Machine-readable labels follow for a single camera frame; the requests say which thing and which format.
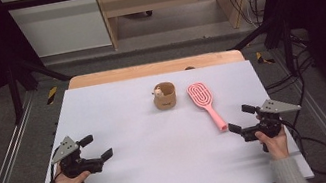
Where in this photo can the small dark round object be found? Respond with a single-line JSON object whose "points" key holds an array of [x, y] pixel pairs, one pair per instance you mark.
{"points": [[189, 67]]}

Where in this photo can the pink hairbrush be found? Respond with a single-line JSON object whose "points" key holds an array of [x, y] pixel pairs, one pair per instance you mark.
{"points": [[200, 95]]}

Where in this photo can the white table mat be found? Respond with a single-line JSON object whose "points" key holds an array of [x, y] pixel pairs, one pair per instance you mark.
{"points": [[148, 151]]}

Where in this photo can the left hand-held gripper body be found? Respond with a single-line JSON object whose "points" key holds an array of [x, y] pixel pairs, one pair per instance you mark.
{"points": [[67, 148]]}

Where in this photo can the person's right hand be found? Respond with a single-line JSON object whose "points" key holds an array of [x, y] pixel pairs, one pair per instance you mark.
{"points": [[277, 147]]}

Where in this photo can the wooden table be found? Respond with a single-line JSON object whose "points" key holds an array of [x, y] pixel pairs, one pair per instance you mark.
{"points": [[147, 70]]}

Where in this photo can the brown cup with small figure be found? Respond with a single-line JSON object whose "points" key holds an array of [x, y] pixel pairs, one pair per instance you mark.
{"points": [[165, 99]]}

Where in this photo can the black caster wheel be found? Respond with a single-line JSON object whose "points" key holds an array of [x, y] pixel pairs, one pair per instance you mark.
{"points": [[149, 13]]}

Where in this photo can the yellow black striped tape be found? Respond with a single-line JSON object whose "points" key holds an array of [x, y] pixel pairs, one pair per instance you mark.
{"points": [[262, 59], [52, 95]]}

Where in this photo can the white cabinet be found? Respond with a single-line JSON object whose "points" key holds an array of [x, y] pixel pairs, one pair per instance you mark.
{"points": [[61, 28]]}

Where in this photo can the black metal stand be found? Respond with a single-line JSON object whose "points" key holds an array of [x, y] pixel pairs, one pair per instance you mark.
{"points": [[15, 97], [287, 45]]}

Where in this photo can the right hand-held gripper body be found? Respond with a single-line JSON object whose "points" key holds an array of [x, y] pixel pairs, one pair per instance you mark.
{"points": [[277, 106]]}

